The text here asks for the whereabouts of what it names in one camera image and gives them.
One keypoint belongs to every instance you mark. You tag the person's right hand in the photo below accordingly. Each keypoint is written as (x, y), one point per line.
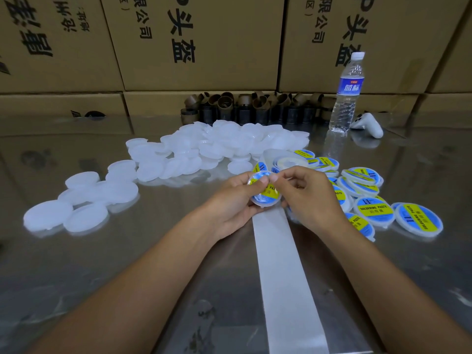
(313, 199)

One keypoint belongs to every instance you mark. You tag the person's left hand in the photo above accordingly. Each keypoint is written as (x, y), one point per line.
(225, 210)

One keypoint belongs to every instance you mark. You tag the pile of white plastic lids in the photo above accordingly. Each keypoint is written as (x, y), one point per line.
(192, 142)

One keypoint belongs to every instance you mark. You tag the sticker roll with backing strip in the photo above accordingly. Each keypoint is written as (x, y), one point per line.
(287, 291)

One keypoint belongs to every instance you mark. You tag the person's left forearm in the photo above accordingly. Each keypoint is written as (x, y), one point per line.
(118, 302)

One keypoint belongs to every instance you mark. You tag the person's right forearm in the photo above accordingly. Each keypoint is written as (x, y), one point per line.
(402, 298)

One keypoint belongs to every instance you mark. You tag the white handheld controller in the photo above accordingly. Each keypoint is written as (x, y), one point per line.
(367, 125)

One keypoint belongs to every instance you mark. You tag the row of dark cardboard tubes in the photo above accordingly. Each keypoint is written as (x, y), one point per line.
(236, 109)

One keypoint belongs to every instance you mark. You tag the clear plastic water bottle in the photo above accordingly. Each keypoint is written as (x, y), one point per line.
(346, 94)

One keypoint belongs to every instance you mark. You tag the stack of brown cardboard boxes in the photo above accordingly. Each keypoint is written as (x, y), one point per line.
(206, 44)

